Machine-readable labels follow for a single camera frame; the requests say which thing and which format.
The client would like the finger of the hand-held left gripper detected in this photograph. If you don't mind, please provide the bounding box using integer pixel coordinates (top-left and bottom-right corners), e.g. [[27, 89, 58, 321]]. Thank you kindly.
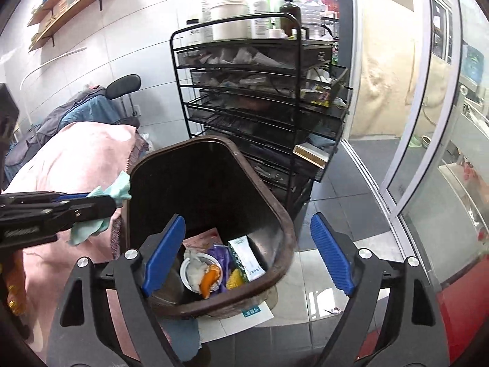
[[0, 196, 118, 246], [0, 191, 97, 208]]

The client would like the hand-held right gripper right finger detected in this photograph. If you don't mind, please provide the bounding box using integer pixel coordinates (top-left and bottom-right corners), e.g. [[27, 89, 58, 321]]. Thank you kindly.
[[310, 213, 449, 367]]

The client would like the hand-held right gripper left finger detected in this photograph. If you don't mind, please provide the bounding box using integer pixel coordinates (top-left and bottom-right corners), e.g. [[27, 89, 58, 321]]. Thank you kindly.
[[46, 215, 186, 367]]

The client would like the purple paper bowl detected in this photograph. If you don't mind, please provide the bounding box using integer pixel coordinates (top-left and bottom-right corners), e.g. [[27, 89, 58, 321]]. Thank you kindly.
[[179, 253, 223, 295]]

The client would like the white plastic bag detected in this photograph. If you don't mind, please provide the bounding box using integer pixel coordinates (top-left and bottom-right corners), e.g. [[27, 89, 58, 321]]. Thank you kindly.
[[183, 248, 210, 291]]

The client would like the pink snack packet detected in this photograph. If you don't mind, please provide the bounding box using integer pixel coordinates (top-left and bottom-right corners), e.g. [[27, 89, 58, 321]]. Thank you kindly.
[[182, 228, 224, 255]]

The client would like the light blue cloth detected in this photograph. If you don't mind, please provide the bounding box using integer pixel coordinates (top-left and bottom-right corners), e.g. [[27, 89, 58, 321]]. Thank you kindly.
[[68, 171, 132, 246]]

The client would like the purple plastic bag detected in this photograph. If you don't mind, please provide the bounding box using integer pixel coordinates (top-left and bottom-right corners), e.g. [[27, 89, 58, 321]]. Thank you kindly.
[[208, 245, 233, 287]]

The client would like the yellow foam net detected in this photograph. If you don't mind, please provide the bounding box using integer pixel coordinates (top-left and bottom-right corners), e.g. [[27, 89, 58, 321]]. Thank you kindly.
[[225, 268, 245, 290]]

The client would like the green drink carton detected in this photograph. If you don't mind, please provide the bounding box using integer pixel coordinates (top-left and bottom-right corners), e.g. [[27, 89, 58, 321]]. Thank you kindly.
[[228, 236, 266, 283]]

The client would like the brown trash bin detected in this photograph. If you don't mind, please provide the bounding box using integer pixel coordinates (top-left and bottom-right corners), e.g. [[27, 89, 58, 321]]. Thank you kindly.
[[124, 136, 298, 319]]

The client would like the person's left hand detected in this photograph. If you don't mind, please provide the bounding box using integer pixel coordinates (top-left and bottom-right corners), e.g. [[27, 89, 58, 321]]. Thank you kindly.
[[0, 254, 28, 316]]

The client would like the pink polka dot blanket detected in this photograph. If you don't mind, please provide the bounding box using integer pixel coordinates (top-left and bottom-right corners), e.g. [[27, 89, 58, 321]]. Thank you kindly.
[[0, 121, 148, 360]]

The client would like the grey blanket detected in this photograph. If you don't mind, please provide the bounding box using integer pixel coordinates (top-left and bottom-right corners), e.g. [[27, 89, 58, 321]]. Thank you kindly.
[[34, 86, 111, 138]]

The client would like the white floor lamp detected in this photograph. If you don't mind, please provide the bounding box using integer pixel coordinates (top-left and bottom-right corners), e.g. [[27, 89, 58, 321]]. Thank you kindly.
[[21, 46, 88, 123]]

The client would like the white paper sheet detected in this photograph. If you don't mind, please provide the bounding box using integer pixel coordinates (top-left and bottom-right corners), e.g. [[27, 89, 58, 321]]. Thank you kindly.
[[199, 306, 275, 344]]

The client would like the white flat box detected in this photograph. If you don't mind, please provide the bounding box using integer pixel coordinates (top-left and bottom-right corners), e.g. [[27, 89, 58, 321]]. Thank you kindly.
[[293, 141, 330, 169]]

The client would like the black stool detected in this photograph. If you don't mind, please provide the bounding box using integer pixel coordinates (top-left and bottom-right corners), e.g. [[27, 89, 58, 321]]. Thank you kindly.
[[105, 74, 142, 127]]

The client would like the red glossy panel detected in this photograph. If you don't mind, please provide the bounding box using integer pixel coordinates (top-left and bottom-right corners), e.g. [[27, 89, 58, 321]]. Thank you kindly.
[[359, 283, 489, 367]]

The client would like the black metal cart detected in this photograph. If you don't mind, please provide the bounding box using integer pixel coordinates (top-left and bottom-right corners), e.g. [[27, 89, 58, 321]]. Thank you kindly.
[[170, 12, 350, 215]]

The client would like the glass partition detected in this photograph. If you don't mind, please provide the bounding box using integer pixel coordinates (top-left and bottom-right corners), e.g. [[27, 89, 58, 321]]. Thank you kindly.
[[342, 0, 489, 287]]

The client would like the large white jar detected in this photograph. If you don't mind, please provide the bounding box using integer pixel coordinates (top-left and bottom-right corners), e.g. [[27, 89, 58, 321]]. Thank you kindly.
[[209, 0, 251, 41]]

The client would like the clear bottle with red cap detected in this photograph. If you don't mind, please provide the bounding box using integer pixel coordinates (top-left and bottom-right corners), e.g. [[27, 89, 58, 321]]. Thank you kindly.
[[302, 0, 325, 37]]

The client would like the brown bottle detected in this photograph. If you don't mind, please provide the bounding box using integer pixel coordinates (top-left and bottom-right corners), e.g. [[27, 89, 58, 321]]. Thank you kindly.
[[279, 0, 302, 37]]

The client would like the cluster of white pump bottles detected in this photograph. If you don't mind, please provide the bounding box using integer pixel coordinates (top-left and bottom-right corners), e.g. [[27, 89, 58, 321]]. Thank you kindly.
[[186, 0, 340, 43]]

